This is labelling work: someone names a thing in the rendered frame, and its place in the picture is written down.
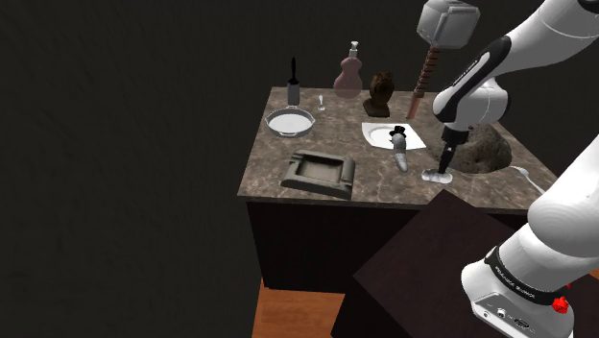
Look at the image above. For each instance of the pink pump dispenser bottle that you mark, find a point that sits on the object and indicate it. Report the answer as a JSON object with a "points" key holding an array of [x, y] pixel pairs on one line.
{"points": [[348, 79]]}

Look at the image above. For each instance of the grey square ashtray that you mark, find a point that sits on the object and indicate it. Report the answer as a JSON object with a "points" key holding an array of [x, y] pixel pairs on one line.
{"points": [[323, 173]]}

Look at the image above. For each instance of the white spoon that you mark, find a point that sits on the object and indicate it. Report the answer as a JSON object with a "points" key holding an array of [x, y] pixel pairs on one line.
{"points": [[526, 174]]}

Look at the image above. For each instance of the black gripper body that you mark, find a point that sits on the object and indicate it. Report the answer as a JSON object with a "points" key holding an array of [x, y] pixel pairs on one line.
{"points": [[455, 136]]}

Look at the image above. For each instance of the brown rough rock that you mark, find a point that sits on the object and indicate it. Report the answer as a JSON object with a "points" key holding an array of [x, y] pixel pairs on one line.
{"points": [[486, 152]]}

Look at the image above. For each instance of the grey frying pan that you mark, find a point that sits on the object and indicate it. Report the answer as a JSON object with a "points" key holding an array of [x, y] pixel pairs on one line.
{"points": [[290, 122]]}

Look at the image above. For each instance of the small silver goblet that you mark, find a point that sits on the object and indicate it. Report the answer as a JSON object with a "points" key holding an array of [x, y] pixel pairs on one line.
{"points": [[321, 100]]}

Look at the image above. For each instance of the brown bust figure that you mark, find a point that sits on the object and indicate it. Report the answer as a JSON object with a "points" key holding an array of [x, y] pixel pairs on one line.
{"points": [[380, 91]]}

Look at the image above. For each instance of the dark cabinet with marble top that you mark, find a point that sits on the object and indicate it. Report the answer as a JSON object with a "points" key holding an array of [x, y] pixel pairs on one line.
{"points": [[327, 140]]}

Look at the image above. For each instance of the large grey hammer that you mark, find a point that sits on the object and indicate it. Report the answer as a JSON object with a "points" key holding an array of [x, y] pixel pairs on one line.
{"points": [[447, 23]]}

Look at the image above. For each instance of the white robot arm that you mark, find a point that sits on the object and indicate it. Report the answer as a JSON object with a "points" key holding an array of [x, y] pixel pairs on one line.
{"points": [[561, 220]]}

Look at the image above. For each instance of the white square plate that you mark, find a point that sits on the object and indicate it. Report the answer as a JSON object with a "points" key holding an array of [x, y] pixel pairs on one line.
{"points": [[379, 135]]}

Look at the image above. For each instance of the grey figure with black hat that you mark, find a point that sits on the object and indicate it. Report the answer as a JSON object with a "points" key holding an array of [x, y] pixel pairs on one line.
{"points": [[400, 152]]}

